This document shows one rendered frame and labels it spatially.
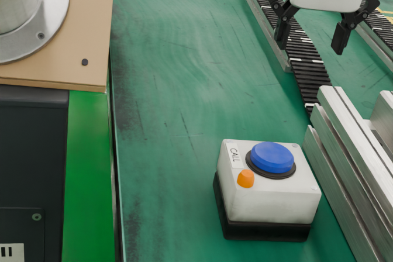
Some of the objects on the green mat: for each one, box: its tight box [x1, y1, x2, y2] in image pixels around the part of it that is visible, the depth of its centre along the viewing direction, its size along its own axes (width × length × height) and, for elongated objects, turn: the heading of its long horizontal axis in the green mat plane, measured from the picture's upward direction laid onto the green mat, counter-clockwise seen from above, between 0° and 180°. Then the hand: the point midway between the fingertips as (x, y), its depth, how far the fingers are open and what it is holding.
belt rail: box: [354, 21, 393, 73], centre depth 128 cm, size 96×4×3 cm, turn 172°
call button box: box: [213, 139, 322, 242], centre depth 54 cm, size 8×10×6 cm
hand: (310, 41), depth 81 cm, fingers open, 8 cm apart
